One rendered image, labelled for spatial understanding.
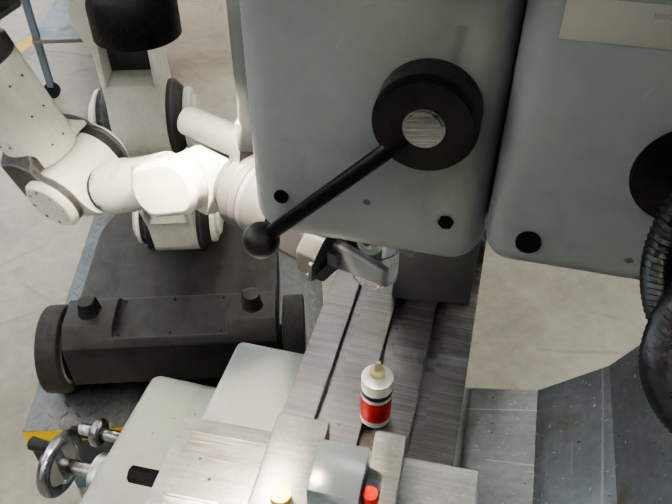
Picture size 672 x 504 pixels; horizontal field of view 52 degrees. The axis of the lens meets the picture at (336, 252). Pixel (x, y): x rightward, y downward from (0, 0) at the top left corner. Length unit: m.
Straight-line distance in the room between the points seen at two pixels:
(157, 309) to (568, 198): 1.21
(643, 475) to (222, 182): 0.56
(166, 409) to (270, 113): 0.79
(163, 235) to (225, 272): 0.18
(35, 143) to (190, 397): 0.51
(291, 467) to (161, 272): 1.01
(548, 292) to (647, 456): 1.68
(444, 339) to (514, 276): 1.54
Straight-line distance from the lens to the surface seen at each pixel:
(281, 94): 0.49
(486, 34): 0.45
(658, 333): 0.34
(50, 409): 1.71
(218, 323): 1.51
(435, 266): 1.02
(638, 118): 0.45
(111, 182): 0.91
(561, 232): 0.50
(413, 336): 1.02
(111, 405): 1.67
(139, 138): 1.33
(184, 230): 1.57
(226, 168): 0.75
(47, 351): 1.59
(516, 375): 2.23
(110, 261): 1.76
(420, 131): 0.44
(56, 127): 0.96
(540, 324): 2.40
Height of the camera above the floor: 1.68
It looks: 41 degrees down
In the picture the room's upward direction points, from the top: straight up
